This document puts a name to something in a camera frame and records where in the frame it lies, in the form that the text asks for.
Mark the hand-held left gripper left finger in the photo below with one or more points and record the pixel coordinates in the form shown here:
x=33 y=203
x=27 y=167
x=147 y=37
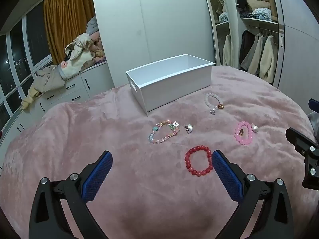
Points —
x=97 y=176

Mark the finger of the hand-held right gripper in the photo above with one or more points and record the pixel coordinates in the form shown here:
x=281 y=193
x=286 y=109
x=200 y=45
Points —
x=299 y=140
x=314 y=103

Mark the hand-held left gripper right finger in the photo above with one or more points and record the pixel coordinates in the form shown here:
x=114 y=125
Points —
x=225 y=176

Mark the white pearl earring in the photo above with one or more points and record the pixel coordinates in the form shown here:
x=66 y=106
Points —
x=255 y=128

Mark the silver shell earring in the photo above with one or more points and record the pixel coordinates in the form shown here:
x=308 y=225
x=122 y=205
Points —
x=188 y=128

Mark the white storage box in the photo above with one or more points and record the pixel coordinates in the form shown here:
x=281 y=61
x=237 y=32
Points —
x=174 y=89

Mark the grey cloth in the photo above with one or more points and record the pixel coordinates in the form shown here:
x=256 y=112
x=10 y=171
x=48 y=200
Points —
x=314 y=125

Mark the pink fleece blanket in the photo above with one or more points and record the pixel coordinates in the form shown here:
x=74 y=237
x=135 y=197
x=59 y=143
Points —
x=124 y=129

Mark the hanging cream coat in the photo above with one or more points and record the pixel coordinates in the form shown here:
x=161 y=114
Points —
x=266 y=57

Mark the hanging grey coat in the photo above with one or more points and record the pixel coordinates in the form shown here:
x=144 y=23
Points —
x=250 y=57

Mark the hanging black coat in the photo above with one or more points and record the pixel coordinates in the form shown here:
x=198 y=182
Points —
x=245 y=46

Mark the white drawer cabinet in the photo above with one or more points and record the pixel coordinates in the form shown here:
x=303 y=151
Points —
x=74 y=84

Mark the open wardrobe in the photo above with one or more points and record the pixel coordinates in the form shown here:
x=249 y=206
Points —
x=259 y=25

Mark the beige jacket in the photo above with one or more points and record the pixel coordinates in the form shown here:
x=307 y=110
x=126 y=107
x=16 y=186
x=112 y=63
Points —
x=46 y=79

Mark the cream floral cloth bag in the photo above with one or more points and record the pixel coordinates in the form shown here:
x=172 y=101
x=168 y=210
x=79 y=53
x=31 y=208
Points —
x=74 y=66

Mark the stack of folded clothes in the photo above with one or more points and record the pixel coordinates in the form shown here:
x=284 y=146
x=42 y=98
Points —
x=259 y=3

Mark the standing mirror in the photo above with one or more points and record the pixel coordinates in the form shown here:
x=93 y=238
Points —
x=221 y=17

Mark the pile of pink grey clothes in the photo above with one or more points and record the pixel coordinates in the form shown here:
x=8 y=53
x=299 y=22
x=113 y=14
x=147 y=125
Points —
x=96 y=44

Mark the orange curtain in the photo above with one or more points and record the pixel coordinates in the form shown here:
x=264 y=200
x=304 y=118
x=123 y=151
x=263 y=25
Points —
x=67 y=12

